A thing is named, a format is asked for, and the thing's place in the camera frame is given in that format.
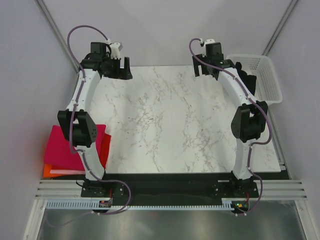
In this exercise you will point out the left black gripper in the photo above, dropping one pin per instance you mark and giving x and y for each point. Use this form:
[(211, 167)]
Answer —
[(124, 74)]

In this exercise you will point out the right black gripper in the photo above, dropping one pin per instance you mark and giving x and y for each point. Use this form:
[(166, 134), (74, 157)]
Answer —
[(196, 63)]

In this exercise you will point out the black t shirt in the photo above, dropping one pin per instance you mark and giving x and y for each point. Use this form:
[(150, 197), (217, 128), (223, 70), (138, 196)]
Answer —
[(249, 80)]

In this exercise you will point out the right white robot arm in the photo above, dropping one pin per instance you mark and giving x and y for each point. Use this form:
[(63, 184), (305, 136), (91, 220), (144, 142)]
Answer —
[(250, 118)]

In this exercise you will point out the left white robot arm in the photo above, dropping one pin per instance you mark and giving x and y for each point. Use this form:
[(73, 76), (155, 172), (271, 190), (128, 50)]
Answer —
[(78, 127)]

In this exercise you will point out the white plastic basket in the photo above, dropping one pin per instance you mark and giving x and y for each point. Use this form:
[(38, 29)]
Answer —
[(267, 84)]

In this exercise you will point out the folded red t shirt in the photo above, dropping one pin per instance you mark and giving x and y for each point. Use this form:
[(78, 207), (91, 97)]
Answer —
[(104, 150)]

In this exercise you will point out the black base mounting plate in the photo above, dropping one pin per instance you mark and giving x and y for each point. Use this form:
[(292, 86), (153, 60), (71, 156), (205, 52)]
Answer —
[(214, 185)]

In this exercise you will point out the folded light pink t shirt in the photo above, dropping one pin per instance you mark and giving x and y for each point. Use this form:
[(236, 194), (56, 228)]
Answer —
[(66, 172)]

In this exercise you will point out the folded orange t shirt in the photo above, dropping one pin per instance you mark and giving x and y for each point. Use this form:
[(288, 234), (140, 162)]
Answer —
[(48, 167)]

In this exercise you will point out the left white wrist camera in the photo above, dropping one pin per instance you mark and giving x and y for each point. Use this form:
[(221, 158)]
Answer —
[(115, 52)]

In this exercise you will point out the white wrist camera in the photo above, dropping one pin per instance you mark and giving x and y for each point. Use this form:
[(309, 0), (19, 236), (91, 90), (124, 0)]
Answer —
[(206, 42), (115, 52)]

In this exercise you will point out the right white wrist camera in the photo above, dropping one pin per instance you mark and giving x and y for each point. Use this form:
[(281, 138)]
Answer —
[(206, 42)]

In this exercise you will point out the white slotted cable duct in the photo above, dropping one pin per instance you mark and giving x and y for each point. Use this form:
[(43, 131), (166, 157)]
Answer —
[(72, 204)]

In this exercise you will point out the aluminium frame rail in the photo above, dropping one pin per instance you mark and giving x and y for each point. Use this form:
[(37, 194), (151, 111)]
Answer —
[(272, 190)]

